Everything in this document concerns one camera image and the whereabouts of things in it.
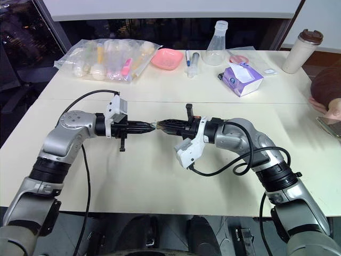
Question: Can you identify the small black box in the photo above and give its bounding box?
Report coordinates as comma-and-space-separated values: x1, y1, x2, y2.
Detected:
233, 226, 254, 250

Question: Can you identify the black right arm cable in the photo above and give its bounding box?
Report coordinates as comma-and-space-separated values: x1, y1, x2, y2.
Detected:
190, 121, 291, 256

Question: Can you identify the clear plastic syringe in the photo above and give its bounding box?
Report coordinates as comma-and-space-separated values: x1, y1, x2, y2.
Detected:
186, 51, 201, 78

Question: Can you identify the clear conical flask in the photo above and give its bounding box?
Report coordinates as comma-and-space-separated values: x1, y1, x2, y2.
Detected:
204, 20, 231, 67

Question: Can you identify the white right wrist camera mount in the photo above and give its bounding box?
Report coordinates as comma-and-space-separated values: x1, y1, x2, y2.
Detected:
174, 115, 212, 170

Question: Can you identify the purple tissue pack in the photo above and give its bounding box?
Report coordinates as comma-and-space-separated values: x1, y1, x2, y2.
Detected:
218, 61, 265, 98

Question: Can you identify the beige tumbler with brown lid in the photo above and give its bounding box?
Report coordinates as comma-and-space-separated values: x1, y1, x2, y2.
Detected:
281, 28, 324, 74

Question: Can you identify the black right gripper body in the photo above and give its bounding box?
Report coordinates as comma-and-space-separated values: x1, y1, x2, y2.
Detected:
181, 103, 201, 140

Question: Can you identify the red rimmed petri dish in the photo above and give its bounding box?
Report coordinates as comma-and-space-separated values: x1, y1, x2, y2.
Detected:
229, 54, 251, 65

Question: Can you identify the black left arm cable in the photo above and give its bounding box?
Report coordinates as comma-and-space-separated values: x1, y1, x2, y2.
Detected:
59, 90, 120, 256

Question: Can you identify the pink marker in bag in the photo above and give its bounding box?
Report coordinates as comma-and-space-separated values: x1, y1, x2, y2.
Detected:
121, 58, 133, 78

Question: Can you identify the smartphone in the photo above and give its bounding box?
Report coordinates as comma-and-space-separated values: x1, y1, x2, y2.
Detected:
315, 115, 341, 139

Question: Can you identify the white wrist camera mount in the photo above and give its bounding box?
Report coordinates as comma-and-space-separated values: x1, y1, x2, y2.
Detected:
174, 115, 212, 170
103, 94, 129, 140

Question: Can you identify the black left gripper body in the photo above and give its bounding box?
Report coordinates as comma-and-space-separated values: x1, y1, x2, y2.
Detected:
110, 118, 132, 153

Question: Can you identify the person's bare hand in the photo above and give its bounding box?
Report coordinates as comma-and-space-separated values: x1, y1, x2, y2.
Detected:
308, 97, 341, 123

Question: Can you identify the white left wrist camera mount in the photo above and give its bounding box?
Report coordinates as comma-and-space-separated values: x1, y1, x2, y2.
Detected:
103, 94, 129, 140

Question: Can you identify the clear plastic bag of supplies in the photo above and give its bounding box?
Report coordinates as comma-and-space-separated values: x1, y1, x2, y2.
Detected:
53, 38, 164, 85

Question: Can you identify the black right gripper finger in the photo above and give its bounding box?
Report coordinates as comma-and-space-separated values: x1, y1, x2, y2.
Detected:
158, 118, 185, 128
160, 126, 185, 137

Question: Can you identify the dark rounded shape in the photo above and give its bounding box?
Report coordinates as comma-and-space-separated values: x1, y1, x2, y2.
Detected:
185, 215, 222, 255
116, 214, 161, 253

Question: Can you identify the pink plastic bowl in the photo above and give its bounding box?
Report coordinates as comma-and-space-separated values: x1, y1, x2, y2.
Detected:
150, 48, 184, 71

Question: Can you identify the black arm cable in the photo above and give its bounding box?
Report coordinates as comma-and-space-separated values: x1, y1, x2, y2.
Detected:
59, 90, 120, 256
190, 121, 291, 256

